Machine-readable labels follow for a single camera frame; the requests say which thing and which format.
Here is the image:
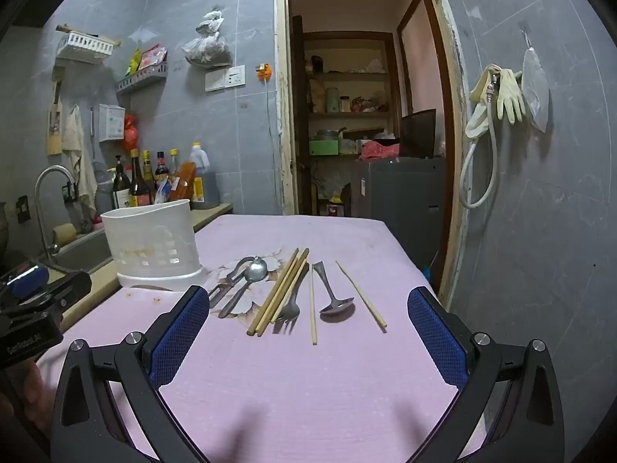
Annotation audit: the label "metal fork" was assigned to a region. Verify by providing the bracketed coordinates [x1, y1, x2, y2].
[274, 275, 303, 335]

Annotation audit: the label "wooden chopstick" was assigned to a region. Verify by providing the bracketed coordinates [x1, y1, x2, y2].
[247, 248, 300, 336]
[310, 265, 318, 346]
[270, 260, 309, 324]
[255, 249, 310, 337]
[335, 260, 388, 333]

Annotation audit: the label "white wall box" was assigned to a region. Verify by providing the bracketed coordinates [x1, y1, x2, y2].
[99, 103, 127, 143]

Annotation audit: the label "wooden knife holder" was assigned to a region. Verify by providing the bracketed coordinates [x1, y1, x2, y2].
[46, 79, 66, 156]

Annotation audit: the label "white hose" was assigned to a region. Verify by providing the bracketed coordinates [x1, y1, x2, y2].
[459, 70, 499, 210]

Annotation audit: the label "person's left hand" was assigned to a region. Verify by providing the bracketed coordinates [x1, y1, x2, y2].
[0, 359, 54, 439]

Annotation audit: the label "wooden shelf unit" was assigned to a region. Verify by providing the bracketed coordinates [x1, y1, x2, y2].
[292, 15, 403, 218]

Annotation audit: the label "grey wall rack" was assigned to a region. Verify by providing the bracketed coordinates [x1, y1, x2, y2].
[115, 62, 169, 95]

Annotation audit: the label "grey cabinet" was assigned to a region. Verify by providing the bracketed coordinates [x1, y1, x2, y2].
[354, 155, 447, 271]

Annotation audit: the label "dark pump bottle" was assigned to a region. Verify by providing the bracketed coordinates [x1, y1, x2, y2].
[110, 155, 133, 210]

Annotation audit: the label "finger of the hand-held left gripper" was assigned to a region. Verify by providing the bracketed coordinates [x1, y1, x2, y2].
[41, 271, 92, 319]
[0, 261, 51, 302]

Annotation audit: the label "metal ladle spoon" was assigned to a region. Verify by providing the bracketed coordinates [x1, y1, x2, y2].
[312, 261, 356, 322]

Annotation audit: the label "red plastic bag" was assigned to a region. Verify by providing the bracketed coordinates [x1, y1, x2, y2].
[123, 115, 140, 152]

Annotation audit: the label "white wall socket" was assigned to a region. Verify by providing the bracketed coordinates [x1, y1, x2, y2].
[204, 64, 246, 92]

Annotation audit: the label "white cable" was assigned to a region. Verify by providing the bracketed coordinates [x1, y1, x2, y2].
[264, 79, 283, 213]

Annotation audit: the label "steel faucet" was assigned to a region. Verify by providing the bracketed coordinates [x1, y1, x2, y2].
[33, 165, 80, 271]

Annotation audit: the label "red cloth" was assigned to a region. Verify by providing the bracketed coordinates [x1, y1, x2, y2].
[359, 140, 401, 161]

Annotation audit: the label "orange packet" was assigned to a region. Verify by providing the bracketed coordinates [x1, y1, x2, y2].
[166, 161, 198, 203]

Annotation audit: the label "red white snack packet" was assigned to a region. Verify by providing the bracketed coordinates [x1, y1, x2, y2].
[142, 44, 167, 69]

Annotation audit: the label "large soy sauce bottle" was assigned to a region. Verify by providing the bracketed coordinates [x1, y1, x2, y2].
[128, 149, 152, 207]

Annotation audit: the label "hanging clear bag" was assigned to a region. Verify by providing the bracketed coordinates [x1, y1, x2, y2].
[521, 47, 550, 134]

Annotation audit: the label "beige towel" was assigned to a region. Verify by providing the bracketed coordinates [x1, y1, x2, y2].
[60, 103, 99, 203]

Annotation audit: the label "black monitor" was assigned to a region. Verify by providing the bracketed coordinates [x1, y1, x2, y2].
[399, 108, 437, 159]

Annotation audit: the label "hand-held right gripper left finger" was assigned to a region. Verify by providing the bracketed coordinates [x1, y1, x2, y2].
[51, 286, 210, 463]

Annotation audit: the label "hanging plastic bag dried goods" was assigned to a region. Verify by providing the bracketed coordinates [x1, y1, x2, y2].
[180, 7, 232, 67]

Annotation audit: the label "door frame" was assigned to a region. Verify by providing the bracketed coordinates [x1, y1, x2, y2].
[274, 0, 470, 309]

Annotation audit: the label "pink floral tablecloth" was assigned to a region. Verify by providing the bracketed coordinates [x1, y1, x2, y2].
[36, 215, 487, 463]

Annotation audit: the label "white plastic utensil holder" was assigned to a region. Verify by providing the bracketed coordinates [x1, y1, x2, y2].
[100, 199, 204, 291]

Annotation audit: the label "dark sauce bottle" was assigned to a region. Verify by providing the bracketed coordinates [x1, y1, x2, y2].
[154, 150, 170, 189]
[142, 150, 157, 194]

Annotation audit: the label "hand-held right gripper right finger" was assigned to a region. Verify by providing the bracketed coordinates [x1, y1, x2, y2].
[407, 286, 566, 463]

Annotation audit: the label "white basket wall shelf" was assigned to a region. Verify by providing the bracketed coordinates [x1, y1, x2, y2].
[55, 30, 115, 64]

